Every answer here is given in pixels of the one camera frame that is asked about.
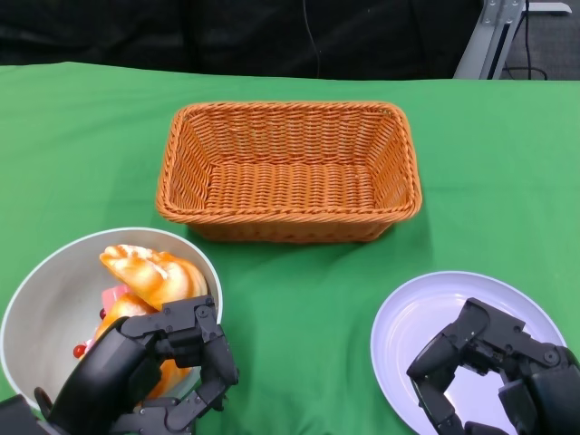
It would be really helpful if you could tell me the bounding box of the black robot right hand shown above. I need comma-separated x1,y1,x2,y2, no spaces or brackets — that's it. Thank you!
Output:
406,297,580,435

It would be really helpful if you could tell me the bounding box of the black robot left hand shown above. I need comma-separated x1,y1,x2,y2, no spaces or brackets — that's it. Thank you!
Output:
47,294,240,435

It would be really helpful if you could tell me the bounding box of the orange white toy bread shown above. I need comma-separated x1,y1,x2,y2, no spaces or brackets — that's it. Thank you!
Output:
99,244,209,314
92,292,194,401

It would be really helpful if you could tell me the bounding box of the grey-green bowl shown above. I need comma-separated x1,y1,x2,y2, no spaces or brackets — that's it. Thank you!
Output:
0,227,224,411

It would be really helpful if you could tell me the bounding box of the lavender plate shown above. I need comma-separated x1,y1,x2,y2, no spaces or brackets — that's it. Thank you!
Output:
370,270,567,435

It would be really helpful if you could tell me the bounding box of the salmon pink cube cake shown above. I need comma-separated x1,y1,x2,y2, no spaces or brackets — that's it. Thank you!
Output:
99,285,133,321

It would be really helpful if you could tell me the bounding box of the orange wicker basket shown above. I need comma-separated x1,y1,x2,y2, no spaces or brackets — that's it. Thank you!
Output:
155,100,423,245

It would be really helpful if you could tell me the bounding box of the green tablecloth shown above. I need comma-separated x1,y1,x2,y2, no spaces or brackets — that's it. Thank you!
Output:
0,61,580,435

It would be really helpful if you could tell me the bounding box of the black backdrop cloth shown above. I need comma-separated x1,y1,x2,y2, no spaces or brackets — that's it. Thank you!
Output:
0,0,481,82

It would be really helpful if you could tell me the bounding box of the grey metal stand frame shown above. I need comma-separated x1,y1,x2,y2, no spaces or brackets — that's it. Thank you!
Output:
452,0,573,81

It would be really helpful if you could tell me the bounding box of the black looped floor cable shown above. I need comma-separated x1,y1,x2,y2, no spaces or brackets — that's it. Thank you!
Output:
505,0,549,81

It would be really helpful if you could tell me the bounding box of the thin black hanging cable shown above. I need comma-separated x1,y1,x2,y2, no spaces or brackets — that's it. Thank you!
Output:
302,0,322,78

